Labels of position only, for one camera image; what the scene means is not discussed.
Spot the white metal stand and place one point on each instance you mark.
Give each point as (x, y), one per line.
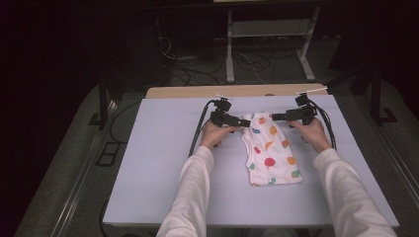
(268, 31)

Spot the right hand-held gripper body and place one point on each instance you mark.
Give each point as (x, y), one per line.
(301, 112)

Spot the person's left hand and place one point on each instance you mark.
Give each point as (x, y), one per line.
(215, 135)

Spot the dark metal stand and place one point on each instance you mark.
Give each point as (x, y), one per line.
(378, 98)
(102, 102)

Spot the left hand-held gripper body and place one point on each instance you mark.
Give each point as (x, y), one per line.
(220, 113)

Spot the white fruit print pants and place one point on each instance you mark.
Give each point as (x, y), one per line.
(270, 151)

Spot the wooden board under table top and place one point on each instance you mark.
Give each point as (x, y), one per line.
(230, 90)

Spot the person's right hand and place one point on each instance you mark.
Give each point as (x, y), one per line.
(313, 135)

